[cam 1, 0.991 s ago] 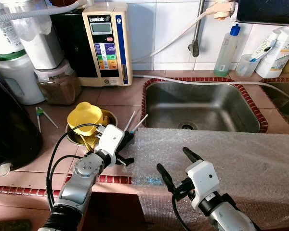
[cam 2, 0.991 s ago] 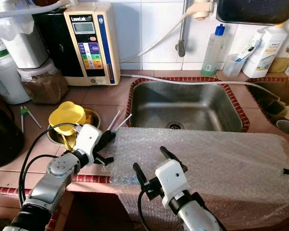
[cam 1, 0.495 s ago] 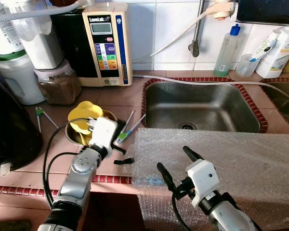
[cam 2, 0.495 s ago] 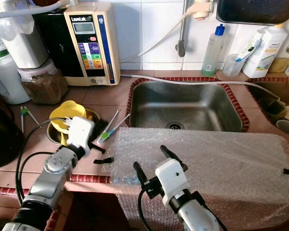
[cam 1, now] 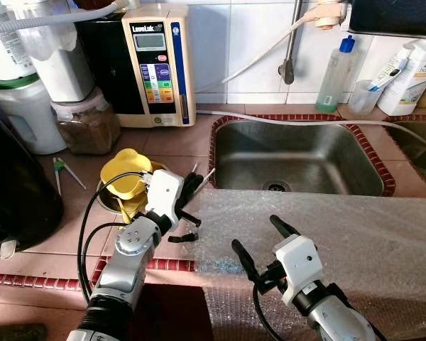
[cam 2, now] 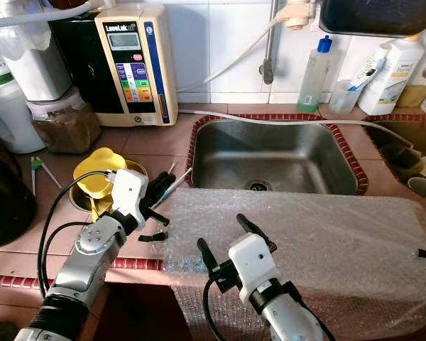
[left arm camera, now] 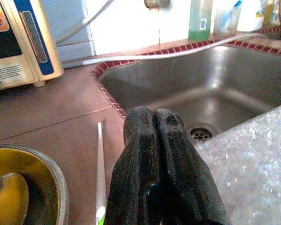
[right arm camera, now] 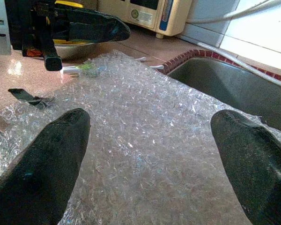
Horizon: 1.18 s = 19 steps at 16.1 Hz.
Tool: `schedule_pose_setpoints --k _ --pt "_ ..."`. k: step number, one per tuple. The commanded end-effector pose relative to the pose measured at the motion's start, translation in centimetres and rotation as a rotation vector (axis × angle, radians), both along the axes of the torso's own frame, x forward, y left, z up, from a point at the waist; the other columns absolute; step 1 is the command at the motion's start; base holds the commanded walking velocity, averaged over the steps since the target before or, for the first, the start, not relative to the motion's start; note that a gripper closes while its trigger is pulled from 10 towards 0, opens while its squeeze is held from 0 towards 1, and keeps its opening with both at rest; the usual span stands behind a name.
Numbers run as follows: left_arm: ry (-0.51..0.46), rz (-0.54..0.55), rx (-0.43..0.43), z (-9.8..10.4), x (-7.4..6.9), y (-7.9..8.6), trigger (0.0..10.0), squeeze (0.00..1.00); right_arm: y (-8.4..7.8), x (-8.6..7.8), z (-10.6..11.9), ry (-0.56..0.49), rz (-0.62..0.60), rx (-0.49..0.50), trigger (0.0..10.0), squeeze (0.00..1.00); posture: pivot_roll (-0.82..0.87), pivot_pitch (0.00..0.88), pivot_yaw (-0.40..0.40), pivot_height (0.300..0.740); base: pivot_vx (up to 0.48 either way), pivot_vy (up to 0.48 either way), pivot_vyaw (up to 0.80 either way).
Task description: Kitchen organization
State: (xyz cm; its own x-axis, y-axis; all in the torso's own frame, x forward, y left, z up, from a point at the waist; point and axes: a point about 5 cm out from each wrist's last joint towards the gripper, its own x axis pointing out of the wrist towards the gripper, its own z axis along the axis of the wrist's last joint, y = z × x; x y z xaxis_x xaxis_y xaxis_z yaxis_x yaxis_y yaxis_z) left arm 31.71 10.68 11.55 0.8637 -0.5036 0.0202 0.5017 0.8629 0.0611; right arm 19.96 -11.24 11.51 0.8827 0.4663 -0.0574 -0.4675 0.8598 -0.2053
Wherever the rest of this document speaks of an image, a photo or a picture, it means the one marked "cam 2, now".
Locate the dark hanging tray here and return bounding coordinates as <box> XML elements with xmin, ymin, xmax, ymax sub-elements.
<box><xmin>319</xmin><ymin>0</ymin><xmax>426</xmax><ymax>38</ymax></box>

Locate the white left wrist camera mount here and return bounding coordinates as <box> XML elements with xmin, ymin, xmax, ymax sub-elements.
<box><xmin>110</xmin><ymin>168</ymin><xmax>148</xmax><ymax>229</ymax></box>

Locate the steel sink basin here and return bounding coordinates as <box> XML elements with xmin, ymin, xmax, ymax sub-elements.
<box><xmin>188</xmin><ymin>115</ymin><xmax>370</xmax><ymax>196</ymax></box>
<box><xmin>362</xmin><ymin>114</ymin><xmax>426</xmax><ymax>203</ymax></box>

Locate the white plastic jug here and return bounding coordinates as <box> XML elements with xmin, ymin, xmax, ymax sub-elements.
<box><xmin>0</xmin><ymin>0</ymin><xmax>73</xmax><ymax>102</ymax></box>

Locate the white plastic hose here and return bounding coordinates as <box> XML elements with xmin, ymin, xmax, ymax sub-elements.
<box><xmin>176</xmin><ymin>108</ymin><xmax>416</xmax><ymax>150</ymax></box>

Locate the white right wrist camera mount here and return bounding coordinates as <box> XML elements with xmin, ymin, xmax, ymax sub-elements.
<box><xmin>227</xmin><ymin>233</ymin><xmax>278</xmax><ymax>303</ymax></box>

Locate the thin white stick utensil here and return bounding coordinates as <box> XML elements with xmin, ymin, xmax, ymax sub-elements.
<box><xmin>160</xmin><ymin>162</ymin><xmax>194</xmax><ymax>203</ymax></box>

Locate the white and blue toothbrush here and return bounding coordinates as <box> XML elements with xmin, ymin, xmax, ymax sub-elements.
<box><xmin>348</xmin><ymin>48</ymin><xmax>393</xmax><ymax>92</ymax></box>

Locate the white detergent bottle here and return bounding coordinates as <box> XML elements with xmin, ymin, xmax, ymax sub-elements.
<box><xmin>357</xmin><ymin>36</ymin><xmax>426</xmax><ymax>116</ymax></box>

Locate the small green handled tool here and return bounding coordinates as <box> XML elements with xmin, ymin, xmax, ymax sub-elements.
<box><xmin>30</xmin><ymin>156</ymin><xmax>63</xmax><ymax>194</ymax></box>

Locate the yellow plastic strainer bowl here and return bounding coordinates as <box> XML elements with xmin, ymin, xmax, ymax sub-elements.
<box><xmin>72</xmin><ymin>147</ymin><xmax>127</xmax><ymax>221</ymax></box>

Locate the yellow sponge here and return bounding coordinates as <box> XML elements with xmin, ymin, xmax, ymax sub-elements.
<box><xmin>394</xmin><ymin>84</ymin><xmax>426</xmax><ymax>109</ymax></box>

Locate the dark green bowl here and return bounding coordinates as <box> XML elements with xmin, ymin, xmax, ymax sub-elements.
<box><xmin>380</xmin><ymin>142</ymin><xmax>423</xmax><ymax>171</ymax></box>

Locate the metal tap lever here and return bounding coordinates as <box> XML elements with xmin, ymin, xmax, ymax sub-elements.
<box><xmin>259</xmin><ymin>0</ymin><xmax>285</xmax><ymax>86</ymax></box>

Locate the clear jar of brown powder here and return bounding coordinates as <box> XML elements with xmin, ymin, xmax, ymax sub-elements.
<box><xmin>26</xmin><ymin>87</ymin><xmax>102</xmax><ymax>153</ymax></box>

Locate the clear bottle with blue cap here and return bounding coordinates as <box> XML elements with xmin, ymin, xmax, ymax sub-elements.
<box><xmin>297</xmin><ymin>36</ymin><xmax>336</xmax><ymax>113</ymax></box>

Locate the clear plastic cup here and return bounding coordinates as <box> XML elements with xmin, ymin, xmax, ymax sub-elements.
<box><xmin>328</xmin><ymin>78</ymin><xmax>364</xmax><ymax>114</ymax></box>

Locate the thin white tap hose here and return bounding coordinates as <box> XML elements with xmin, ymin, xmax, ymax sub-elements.
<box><xmin>176</xmin><ymin>14</ymin><xmax>295</xmax><ymax>93</ymax></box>

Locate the beige tap fitting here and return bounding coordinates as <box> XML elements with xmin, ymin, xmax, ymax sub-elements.
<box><xmin>288</xmin><ymin>0</ymin><xmax>326</xmax><ymax>31</ymax></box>

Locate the small grey cup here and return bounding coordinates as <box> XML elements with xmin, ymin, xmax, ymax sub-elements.
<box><xmin>406</xmin><ymin>176</ymin><xmax>426</xmax><ymax>203</ymax></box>

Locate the clear bubble wrap sheet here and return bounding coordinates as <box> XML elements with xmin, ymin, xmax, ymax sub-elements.
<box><xmin>160</xmin><ymin>186</ymin><xmax>426</xmax><ymax>341</ymax></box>

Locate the beige water ioniser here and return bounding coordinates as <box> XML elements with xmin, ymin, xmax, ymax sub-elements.
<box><xmin>96</xmin><ymin>4</ymin><xmax>178</xmax><ymax>127</ymax></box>

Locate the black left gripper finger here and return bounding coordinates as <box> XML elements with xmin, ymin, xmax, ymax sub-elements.
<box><xmin>146</xmin><ymin>171</ymin><xmax>176</xmax><ymax>209</ymax></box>

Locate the black electric kettle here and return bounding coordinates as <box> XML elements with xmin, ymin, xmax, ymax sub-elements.
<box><xmin>0</xmin><ymin>139</ymin><xmax>29</xmax><ymax>249</ymax></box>

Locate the round steel bowl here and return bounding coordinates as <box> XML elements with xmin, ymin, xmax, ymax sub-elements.
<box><xmin>69</xmin><ymin>160</ymin><xmax>150</xmax><ymax>214</ymax></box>

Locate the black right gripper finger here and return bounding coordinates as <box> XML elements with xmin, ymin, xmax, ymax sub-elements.
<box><xmin>196</xmin><ymin>237</ymin><xmax>222</xmax><ymax>283</ymax></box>
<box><xmin>235</xmin><ymin>212</ymin><xmax>279</xmax><ymax>254</ymax></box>

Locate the white jar with green lid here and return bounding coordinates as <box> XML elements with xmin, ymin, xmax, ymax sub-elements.
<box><xmin>0</xmin><ymin>71</ymin><xmax>45</xmax><ymax>153</ymax></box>

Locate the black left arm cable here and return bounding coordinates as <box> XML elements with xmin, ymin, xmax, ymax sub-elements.
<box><xmin>35</xmin><ymin>170</ymin><xmax>116</xmax><ymax>301</ymax></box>
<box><xmin>40</xmin><ymin>221</ymin><xmax>94</xmax><ymax>286</ymax></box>

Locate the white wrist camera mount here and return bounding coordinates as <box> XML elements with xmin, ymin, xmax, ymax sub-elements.
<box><xmin>227</xmin><ymin>233</ymin><xmax>278</xmax><ymax>303</ymax></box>
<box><xmin>110</xmin><ymin>168</ymin><xmax>148</xmax><ymax>229</ymax></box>

